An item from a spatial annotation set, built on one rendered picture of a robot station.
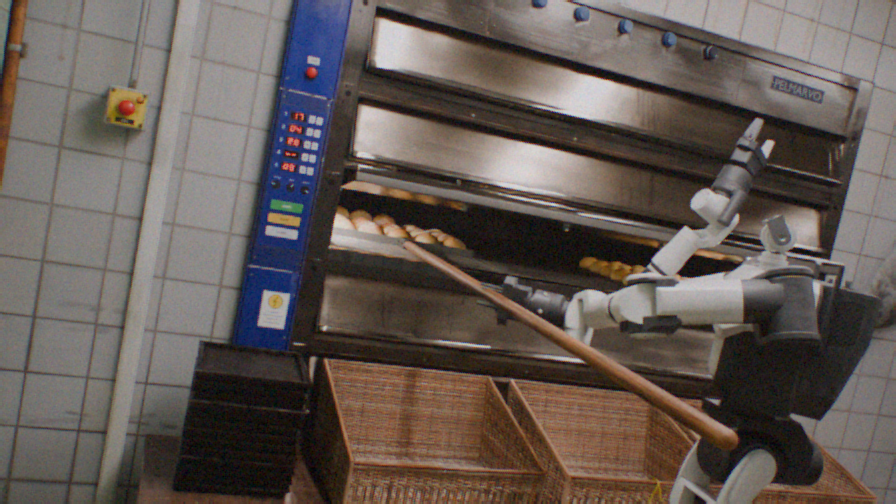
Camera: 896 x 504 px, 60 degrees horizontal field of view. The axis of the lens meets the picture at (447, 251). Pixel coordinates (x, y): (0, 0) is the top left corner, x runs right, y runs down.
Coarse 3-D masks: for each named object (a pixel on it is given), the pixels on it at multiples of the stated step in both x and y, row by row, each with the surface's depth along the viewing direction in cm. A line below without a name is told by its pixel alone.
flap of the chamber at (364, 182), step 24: (384, 192) 230; (408, 192) 223; (432, 192) 222; (456, 192) 224; (504, 216) 246; (528, 216) 237; (552, 216) 235; (576, 216) 238; (624, 240) 264; (648, 240) 254; (792, 264) 267
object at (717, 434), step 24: (432, 264) 234; (480, 288) 195; (528, 312) 170; (552, 336) 156; (600, 360) 138; (624, 384) 129; (648, 384) 125; (672, 408) 117; (696, 432) 111; (720, 432) 107
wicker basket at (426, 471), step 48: (336, 384) 231; (384, 384) 237; (432, 384) 243; (480, 384) 249; (336, 432) 206; (384, 432) 236; (432, 432) 242; (480, 432) 248; (336, 480) 200; (384, 480) 193; (432, 480) 198; (480, 480) 202; (528, 480) 208
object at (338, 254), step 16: (336, 256) 231; (352, 256) 233; (368, 256) 234; (384, 256) 236; (416, 272) 240; (432, 272) 242; (464, 272) 245; (480, 272) 247; (496, 272) 254; (544, 288) 255; (560, 288) 257; (576, 288) 259; (592, 288) 266
